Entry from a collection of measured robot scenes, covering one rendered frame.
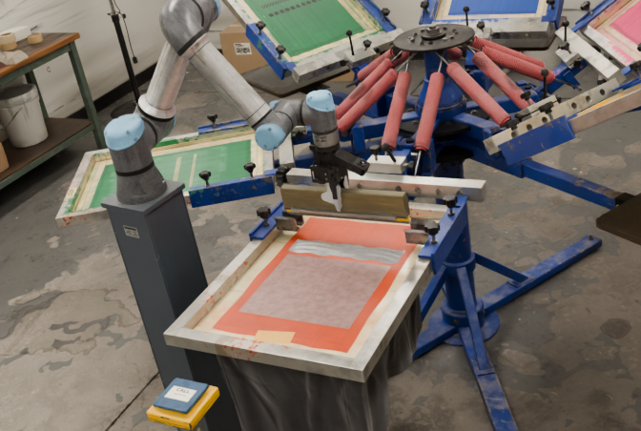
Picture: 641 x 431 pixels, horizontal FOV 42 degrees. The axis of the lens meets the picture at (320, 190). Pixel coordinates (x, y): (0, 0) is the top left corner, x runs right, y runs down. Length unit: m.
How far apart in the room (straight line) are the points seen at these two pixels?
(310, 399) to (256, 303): 0.30
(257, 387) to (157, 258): 0.50
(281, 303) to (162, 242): 0.44
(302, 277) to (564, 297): 1.73
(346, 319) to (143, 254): 0.71
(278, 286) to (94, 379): 1.70
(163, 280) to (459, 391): 1.36
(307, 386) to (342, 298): 0.25
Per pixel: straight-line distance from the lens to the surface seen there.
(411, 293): 2.23
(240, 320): 2.31
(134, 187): 2.50
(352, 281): 2.36
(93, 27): 7.21
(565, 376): 3.46
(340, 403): 2.27
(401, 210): 2.38
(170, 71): 2.46
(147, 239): 2.53
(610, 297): 3.87
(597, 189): 2.78
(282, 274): 2.46
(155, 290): 2.65
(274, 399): 2.36
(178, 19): 2.25
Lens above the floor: 2.25
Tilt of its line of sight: 27 degrees down
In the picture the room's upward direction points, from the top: 11 degrees counter-clockwise
